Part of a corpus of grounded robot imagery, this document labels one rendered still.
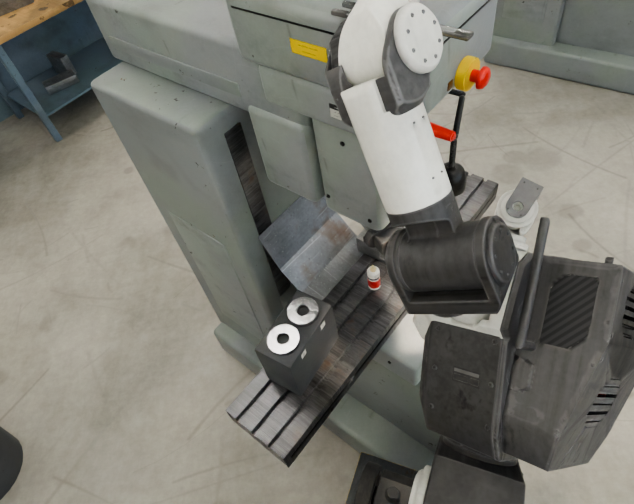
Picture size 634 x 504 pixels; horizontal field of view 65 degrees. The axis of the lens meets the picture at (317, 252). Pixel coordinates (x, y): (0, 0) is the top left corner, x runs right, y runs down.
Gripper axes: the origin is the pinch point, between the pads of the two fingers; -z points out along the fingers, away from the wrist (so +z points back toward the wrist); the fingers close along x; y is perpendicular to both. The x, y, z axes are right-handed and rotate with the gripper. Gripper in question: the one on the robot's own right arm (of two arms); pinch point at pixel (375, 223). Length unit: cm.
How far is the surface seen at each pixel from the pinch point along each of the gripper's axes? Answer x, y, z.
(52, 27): 65, 73, -425
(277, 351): 41.8, 9.4, 15.3
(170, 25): 29, -53, -43
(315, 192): 14.2, -16.5, -5.5
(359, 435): 24, 102, 15
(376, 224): 6.1, -12.9, 10.7
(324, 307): 24.2, 10.7, 9.7
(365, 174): 7.2, -29.3, 9.2
